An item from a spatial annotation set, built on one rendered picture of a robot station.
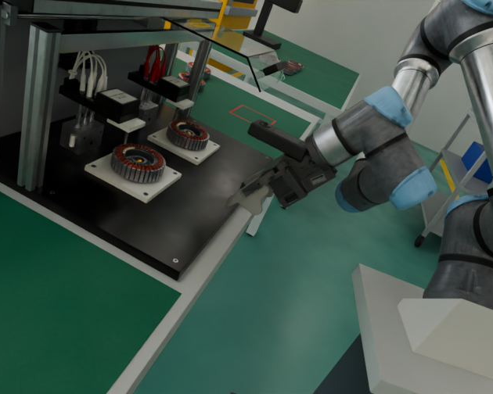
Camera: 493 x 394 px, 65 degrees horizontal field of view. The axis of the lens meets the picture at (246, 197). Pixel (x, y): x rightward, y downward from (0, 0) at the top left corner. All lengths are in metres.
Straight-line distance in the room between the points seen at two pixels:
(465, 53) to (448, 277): 0.43
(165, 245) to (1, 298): 0.26
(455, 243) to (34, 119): 0.80
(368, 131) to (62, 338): 0.54
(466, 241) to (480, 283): 0.08
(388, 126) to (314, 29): 5.45
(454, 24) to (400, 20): 5.12
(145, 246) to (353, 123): 0.41
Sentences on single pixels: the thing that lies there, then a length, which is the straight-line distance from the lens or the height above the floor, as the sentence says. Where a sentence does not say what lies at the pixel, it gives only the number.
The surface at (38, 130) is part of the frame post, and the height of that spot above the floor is 0.89.
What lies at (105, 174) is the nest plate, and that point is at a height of 0.78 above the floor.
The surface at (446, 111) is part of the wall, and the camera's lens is 6.18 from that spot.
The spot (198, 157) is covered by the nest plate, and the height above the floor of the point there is 0.78.
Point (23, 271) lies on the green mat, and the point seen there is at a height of 0.75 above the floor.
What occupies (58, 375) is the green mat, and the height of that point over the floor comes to 0.75.
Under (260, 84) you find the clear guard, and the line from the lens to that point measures 0.92.
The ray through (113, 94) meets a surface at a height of 0.92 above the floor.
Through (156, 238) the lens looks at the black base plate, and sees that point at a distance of 0.73.
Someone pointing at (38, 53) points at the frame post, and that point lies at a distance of 0.68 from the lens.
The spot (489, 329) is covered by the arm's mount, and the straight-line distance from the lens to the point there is 0.85.
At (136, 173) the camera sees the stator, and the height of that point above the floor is 0.81.
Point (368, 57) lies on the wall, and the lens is 6.02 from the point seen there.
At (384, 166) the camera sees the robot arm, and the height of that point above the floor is 1.05.
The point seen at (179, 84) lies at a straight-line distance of 1.04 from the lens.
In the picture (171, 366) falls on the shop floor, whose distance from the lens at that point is 1.51.
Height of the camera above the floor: 1.23
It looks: 29 degrees down
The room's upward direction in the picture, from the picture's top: 24 degrees clockwise
